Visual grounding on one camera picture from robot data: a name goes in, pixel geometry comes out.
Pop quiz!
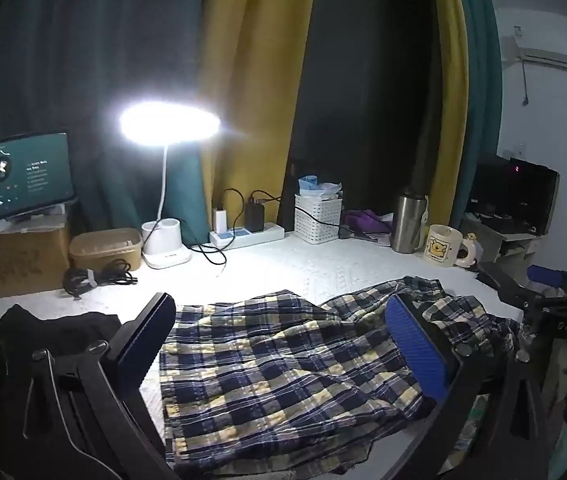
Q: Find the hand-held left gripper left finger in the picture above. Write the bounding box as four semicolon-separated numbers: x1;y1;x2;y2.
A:
0;291;179;480

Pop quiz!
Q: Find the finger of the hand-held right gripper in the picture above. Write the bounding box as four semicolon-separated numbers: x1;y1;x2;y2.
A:
527;265;567;287
476;261;531;311

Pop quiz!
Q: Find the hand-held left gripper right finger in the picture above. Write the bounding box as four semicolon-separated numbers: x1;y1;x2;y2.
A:
385;292;551;480

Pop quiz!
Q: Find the plaid blue yellow shirt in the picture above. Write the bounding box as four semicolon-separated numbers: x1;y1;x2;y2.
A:
159;275;521;478

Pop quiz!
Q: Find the white small shelf unit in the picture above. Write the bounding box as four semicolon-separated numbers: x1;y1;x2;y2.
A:
456;212;547;276

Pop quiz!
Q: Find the cream cartoon mug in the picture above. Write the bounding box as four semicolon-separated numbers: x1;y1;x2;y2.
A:
423;224;471;267

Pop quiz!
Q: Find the black monitor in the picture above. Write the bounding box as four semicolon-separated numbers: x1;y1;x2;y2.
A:
466;155;561;237

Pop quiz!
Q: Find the white desk lamp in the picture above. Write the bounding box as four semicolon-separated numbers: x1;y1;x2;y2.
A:
119;101;221;269

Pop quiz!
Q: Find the brown lidded food container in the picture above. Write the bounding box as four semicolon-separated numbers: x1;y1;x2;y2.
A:
68;227;144;273

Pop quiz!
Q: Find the steel tumbler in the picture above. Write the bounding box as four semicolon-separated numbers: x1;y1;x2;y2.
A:
390;190;429;254

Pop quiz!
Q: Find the black garment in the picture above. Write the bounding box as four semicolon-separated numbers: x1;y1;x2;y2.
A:
0;304;125;411

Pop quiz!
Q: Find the purple cloth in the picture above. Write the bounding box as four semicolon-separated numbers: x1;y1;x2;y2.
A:
342;208;394;236

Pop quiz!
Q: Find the white power strip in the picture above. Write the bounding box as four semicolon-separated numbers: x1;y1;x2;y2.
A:
208;222;285;251

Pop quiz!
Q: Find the white textured table cover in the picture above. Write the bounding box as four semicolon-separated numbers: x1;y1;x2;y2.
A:
0;232;527;480

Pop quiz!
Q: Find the cardboard box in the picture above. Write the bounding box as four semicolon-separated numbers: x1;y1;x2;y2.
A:
0;212;71;301

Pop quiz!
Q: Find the white tablet stand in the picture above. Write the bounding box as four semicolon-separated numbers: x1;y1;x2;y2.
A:
0;201;71;233

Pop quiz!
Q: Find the black power adapter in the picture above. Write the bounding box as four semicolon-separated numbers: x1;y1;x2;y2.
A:
244;201;266;233

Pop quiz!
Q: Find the white plastic basket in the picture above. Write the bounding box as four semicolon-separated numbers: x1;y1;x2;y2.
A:
294;193;344;245

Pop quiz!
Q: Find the teal curtain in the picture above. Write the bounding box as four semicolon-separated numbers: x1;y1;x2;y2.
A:
451;0;504;231
0;0;209;241

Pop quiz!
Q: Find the blue face mask pack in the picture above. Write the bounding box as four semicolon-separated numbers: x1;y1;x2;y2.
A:
297;175;343;200

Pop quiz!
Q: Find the tablet with lit screen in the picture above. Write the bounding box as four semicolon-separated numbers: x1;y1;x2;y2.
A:
0;131;76;225

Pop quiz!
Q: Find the black upright box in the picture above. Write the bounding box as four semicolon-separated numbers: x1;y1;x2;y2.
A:
285;157;300;233

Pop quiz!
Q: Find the yellow curtain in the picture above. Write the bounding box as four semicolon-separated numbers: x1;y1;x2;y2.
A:
198;0;319;233
426;0;470;221

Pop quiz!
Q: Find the white air conditioner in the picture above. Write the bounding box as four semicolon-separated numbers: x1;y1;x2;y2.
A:
501;45;567;79

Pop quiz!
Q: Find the black coiled cable bundle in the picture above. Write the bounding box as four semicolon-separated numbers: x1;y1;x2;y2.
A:
62;258;139;301

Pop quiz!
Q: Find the black charger cable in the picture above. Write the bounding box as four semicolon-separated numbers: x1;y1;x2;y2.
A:
188;187;246;279

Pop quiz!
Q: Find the black adapter cable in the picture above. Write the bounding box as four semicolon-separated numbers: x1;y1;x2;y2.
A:
249;190;341;227

